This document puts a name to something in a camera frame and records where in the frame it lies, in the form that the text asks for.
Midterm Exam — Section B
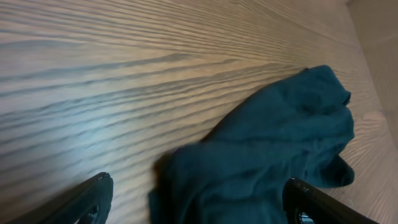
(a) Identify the dark navy t-shirt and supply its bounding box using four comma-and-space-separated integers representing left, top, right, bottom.
149, 65, 354, 224

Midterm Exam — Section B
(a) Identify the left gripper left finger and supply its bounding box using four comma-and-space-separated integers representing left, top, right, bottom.
9, 172, 114, 224

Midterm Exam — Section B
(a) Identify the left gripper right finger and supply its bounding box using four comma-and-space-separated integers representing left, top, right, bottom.
282, 178, 377, 224

